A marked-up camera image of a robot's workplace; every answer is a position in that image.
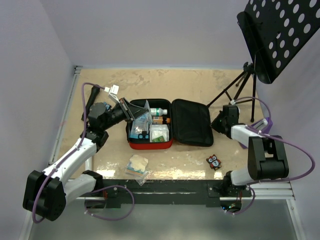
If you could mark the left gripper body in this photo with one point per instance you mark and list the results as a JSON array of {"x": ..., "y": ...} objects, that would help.
[{"x": 122, "y": 111}]

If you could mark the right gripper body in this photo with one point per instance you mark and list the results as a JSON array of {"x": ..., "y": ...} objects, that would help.
[{"x": 217, "y": 124}]

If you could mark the blue mask package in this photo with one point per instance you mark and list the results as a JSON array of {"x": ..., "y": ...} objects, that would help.
[{"x": 137, "y": 128}]

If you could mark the black handled scissors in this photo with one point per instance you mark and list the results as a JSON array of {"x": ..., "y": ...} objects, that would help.
[{"x": 143, "y": 136}]

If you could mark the white medicine bottle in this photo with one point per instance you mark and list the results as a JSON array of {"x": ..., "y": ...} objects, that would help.
[{"x": 158, "y": 112}]

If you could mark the amber bottle orange cap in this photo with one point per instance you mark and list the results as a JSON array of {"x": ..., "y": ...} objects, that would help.
[{"x": 159, "y": 120}]

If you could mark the white gauze pad packet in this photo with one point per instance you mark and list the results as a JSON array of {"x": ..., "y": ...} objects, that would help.
[{"x": 157, "y": 130}]

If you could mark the red medicine kit case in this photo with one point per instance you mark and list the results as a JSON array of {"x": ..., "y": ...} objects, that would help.
[{"x": 190, "y": 124}]

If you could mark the bag with beige gloves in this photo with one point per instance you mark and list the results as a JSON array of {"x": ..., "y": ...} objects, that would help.
[{"x": 138, "y": 168}]

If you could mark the bandage plasters bag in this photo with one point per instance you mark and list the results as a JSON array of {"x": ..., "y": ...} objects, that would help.
[{"x": 145, "y": 118}]

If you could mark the green wind oil box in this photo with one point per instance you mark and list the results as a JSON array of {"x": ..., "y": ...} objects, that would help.
[{"x": 159, "y": 139}]

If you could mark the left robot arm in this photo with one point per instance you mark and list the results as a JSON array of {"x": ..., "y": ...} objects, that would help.
[{"x": 48, "y": 192}]

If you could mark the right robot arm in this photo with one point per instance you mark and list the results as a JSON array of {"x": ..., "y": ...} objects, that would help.
[{"x": 266, "y": 156}]

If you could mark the blue owl toy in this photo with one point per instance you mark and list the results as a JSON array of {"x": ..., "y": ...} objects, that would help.
[{"x": 107, "y": 106}]

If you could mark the black microphone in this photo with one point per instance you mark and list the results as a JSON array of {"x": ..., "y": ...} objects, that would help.
[{"x": 95, "y": 90}]

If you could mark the purple box device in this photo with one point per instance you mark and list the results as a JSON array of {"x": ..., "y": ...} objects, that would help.
[{"x": 264, "y": 125}]

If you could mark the brown owl toy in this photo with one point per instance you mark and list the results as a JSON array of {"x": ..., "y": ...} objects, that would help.
[{"x": 214, "y": 162}]

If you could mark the black music stand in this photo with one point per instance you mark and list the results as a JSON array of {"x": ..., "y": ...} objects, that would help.
[{"x": 283, "y": 40}]

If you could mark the aluminium left rail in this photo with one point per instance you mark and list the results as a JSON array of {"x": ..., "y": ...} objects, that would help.
[{"x": 63, "y": 123}]

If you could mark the aluminium rail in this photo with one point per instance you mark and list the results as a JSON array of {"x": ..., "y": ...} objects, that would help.
[
  {"x": 275, "y": 190},
  {"x": 63, "y": 123}
]

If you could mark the aluminium front rail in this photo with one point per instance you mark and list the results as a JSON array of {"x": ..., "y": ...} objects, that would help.
[{"x": 275, "y": 190}]

